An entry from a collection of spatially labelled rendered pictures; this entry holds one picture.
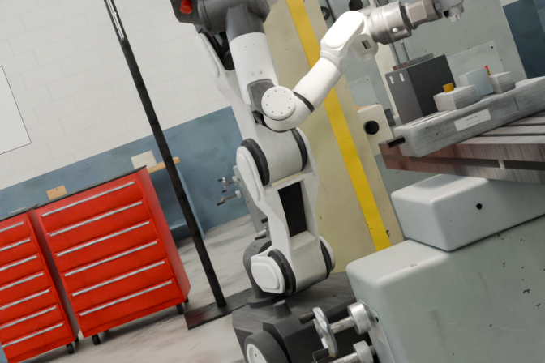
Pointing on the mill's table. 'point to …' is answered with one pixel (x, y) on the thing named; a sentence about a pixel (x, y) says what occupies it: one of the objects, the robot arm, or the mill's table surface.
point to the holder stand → (418, 85)
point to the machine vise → (474, 116)
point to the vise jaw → (457, 98)
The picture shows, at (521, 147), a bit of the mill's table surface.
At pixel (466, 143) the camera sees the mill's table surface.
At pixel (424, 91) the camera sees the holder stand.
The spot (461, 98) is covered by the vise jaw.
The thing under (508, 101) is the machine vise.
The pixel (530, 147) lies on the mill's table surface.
